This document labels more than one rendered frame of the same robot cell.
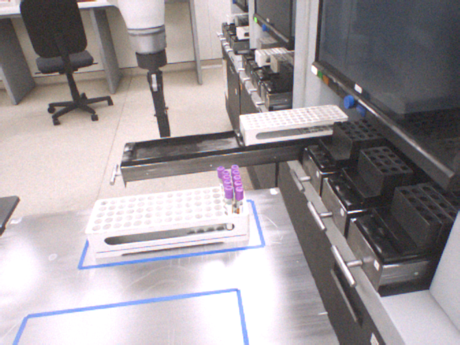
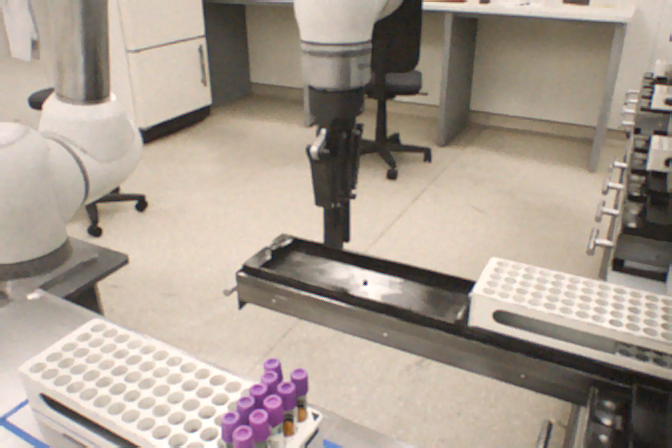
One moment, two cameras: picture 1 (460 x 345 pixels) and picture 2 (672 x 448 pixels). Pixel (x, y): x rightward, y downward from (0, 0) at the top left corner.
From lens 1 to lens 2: 38 cm
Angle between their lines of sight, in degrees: 29
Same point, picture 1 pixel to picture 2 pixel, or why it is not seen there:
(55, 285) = not seen: outside the picture
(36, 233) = (29, 327)
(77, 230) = not seen: hidden behind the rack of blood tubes
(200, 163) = (367, 323)
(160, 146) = (328, 261)
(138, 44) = (306, 69)
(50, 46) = not seen: hidden behind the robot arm
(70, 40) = (396, 52)
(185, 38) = (595, 87)
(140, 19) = (313, 25)
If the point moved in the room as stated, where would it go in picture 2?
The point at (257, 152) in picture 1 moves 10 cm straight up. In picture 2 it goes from (483, 348) to (493, 280)
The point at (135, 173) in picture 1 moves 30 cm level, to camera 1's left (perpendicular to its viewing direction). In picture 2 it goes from (257, 292) to (126, 240)
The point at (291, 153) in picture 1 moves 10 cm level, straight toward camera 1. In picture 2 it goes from (563, 384) to (521, 430)
